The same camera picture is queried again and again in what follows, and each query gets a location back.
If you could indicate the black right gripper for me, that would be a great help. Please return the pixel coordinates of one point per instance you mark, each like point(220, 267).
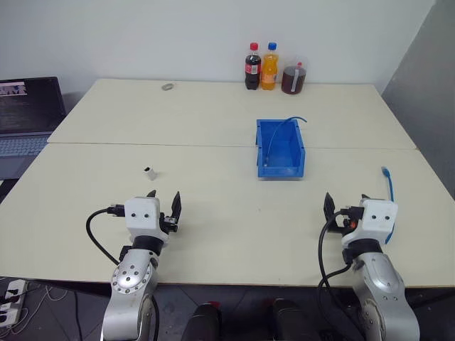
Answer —
point(341, 225)

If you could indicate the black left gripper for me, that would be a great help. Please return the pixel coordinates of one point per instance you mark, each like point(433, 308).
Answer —
point(170, 223)

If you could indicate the small white adapter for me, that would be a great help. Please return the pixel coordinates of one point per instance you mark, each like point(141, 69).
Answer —
point(151, 173)

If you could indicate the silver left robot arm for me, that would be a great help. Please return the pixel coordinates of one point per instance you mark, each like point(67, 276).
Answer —
point(129, 280)

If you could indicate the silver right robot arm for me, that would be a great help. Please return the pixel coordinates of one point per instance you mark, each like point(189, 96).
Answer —
point(382, 284)

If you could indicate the blue plastic storage bin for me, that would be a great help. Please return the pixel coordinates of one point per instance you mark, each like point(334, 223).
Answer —
point(281, 156)

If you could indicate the dark rounded shape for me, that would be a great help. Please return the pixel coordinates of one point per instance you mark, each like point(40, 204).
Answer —
point(202, 323)
point(291, 321)

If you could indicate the jar of dark liquid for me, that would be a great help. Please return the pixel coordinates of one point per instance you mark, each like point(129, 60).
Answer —
point(293, 80)

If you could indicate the orange soda bottle blue cap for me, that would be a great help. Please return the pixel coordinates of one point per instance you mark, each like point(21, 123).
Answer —
point(269, 71)

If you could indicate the cola bottle red cap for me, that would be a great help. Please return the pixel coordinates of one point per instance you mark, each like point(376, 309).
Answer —
point(252, 71)

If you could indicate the grey laptop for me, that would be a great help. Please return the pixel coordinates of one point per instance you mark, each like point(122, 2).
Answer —
point(25, 117)

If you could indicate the white power strip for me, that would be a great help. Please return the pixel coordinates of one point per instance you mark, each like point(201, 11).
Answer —
point(10, 302)

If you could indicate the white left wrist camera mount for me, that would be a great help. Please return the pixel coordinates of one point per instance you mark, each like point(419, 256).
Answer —
point(142, 215)

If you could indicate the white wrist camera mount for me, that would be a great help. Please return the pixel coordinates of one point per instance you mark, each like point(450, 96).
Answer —
point(142, 215)
point(377, 220)

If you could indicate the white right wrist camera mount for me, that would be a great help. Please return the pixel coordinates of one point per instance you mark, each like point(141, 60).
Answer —
point(377, 220)

